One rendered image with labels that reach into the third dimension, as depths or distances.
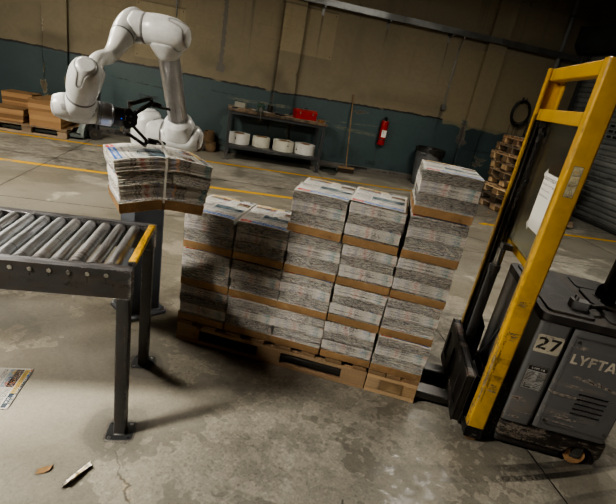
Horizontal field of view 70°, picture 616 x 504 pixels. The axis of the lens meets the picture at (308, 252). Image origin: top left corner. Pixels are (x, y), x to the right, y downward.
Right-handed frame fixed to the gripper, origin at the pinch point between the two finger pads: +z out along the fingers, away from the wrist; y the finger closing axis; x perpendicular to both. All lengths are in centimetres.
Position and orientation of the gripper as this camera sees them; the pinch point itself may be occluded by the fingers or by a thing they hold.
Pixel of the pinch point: (164, 125)
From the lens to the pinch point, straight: 202.0
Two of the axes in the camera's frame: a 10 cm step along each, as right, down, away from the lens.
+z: 8.4, 0.4, 5.4
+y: -2.5, 9.1, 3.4
